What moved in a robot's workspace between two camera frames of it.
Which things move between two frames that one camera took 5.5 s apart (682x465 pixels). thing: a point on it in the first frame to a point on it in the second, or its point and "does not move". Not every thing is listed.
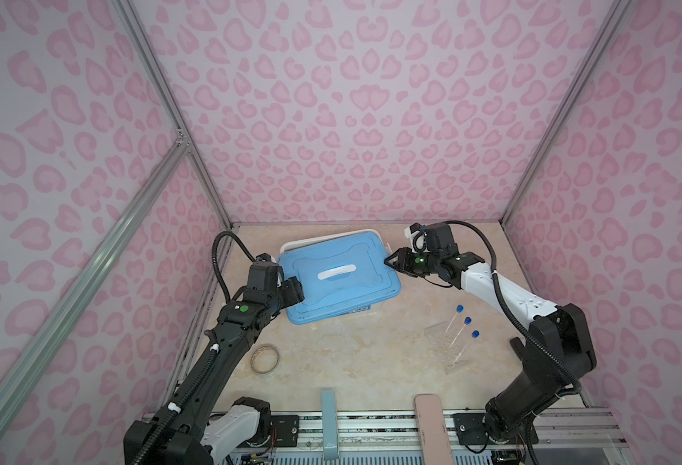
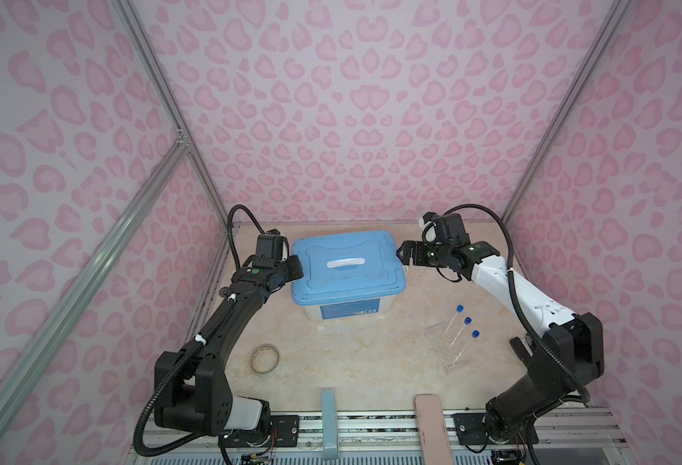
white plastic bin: x=333 y=236 to x=350 y=309
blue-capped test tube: x=459 y=310 does not move
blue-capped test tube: x=475 y=334 does not move
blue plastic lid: x=342 y=276 does not move
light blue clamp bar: x=328 y=420 does not move
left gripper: x=293 y=290 to x=295 y=265
